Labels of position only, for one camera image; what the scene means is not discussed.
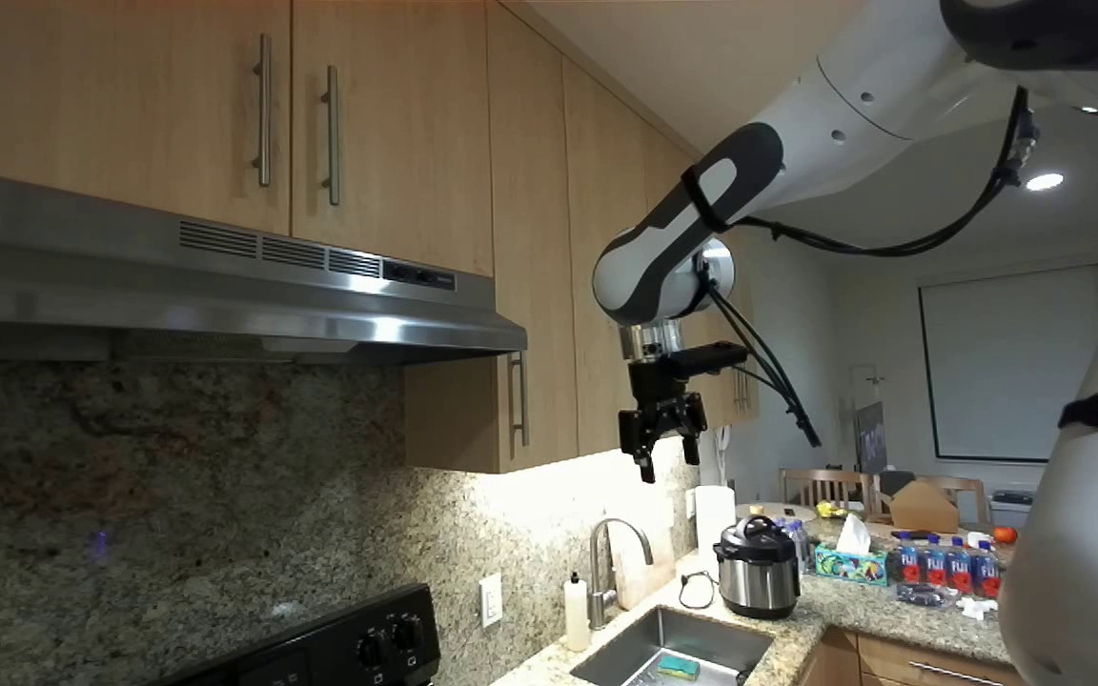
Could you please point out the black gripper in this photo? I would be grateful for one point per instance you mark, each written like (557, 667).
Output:
(666, 404)

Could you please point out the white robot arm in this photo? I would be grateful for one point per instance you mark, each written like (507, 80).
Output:
(899, 65)

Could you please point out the recessed ceiling light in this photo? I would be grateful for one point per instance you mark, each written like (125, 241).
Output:
(1043, 179)

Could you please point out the white paper towel roll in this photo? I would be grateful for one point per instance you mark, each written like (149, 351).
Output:
(714, 513)

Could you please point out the silver pressure cooker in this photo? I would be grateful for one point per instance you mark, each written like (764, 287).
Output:
(755, 570)

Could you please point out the chrome kitchen faucet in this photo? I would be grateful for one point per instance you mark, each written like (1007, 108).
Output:
(604, 574)

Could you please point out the wooden chair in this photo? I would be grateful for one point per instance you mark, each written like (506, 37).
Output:
(830, 485)

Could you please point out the stainless steel sink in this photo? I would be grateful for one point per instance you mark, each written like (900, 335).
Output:
(677, 649)

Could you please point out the white soap dispenser bottle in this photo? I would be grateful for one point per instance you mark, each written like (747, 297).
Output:
(577, 611)

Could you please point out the tissue box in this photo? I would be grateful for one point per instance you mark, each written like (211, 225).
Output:
(853, 554)

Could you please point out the brown paper bag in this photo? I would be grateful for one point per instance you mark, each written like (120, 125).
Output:
(925, 509)

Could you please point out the pack of water bottles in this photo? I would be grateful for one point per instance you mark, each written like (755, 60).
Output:
(935, 570)

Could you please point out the wooden corner upper cabinet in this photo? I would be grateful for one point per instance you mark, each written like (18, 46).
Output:
(571, 168)

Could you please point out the wooden cabinet door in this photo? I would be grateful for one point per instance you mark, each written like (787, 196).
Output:
(389, 127)
(168, 103)

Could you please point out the left wooden upper cabinet door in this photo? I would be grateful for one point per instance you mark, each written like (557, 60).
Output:
(168, 103)

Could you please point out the stainless steel range hood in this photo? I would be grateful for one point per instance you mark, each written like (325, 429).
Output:
(89, 266)

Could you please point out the white wall outlet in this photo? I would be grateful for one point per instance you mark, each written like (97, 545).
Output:
(491, 600)

